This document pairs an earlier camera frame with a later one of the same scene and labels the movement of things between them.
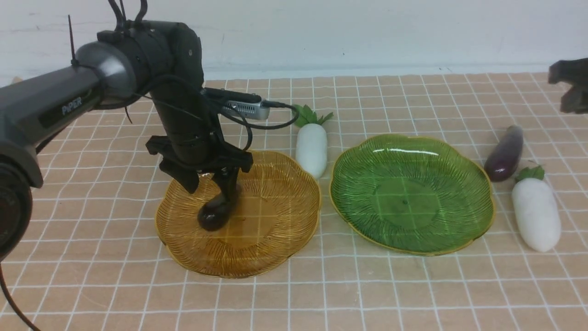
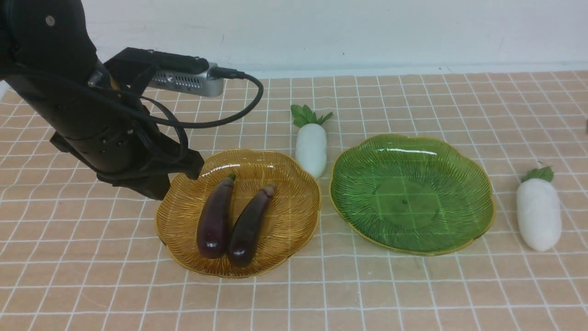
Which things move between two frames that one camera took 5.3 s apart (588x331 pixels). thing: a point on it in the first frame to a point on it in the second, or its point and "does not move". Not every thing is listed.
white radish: (311, 144) does not move
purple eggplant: (502, 161) to (246, 228)
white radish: (536, 209) does not move
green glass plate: (414, 195) does not move
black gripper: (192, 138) to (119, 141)
